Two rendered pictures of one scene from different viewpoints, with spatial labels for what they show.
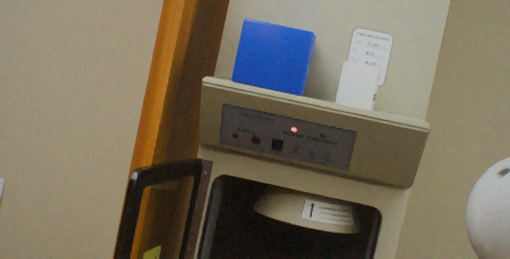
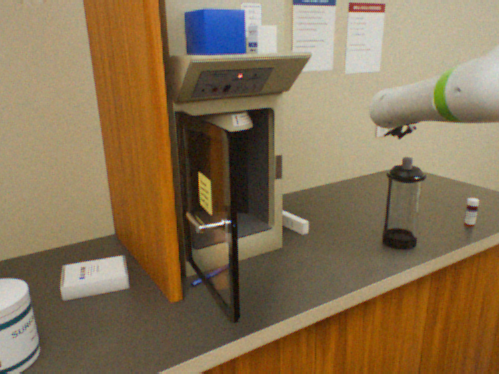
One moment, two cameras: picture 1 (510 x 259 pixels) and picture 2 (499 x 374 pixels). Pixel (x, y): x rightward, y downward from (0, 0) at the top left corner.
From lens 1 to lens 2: 76 cm
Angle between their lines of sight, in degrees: 39
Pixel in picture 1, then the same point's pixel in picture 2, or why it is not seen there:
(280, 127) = (232, 77)
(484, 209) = not seen: outside the picture
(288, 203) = (223, 120)
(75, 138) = (16, 124)
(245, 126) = (211, 82)
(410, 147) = (298, 68)
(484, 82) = not seen: hidden behind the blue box
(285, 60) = (233, 32)
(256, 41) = (214, 24)
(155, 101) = (159, 82)
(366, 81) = (271, 35)
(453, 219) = not seen: hidden behind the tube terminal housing
